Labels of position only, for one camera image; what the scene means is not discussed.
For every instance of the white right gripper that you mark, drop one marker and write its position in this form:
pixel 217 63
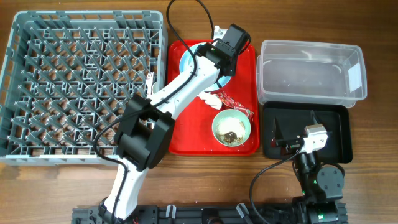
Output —
pixel 279 140

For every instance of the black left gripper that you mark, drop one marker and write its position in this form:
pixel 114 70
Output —
pixel 234 61

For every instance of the white plastic spoon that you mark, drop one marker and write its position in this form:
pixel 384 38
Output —
pixel 154 87

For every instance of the white plastic fork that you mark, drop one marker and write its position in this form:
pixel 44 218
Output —
pixel 149 83

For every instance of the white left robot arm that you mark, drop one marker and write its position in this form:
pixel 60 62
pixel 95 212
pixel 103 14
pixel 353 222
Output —
pixel 146 127

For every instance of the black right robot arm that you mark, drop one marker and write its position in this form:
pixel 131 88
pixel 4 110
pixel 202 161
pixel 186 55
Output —
pixel 321 183

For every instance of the grey dishwasher rack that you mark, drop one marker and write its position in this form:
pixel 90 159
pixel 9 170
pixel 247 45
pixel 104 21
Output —
pixel 67 75

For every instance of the black plastic tray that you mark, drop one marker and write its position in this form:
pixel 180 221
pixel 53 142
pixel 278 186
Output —
pixel 294 117

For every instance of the light blue plate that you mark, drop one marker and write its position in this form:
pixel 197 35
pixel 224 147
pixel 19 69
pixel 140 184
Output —
pixel 186 62

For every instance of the red snack wrapper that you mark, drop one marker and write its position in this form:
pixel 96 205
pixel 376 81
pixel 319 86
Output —
pixel 231 103

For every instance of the crumpled white napkin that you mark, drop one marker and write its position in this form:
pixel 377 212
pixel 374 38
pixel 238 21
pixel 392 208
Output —
pixel 211 100

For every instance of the clear plastic bin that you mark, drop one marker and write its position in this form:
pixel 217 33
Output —
pixel 311 72

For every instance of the green bowl with rice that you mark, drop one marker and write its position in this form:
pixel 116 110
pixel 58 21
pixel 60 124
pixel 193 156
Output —
pixel 231 128

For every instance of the red plastic tray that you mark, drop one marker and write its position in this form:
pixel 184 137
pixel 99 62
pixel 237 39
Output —
pixel 193 134

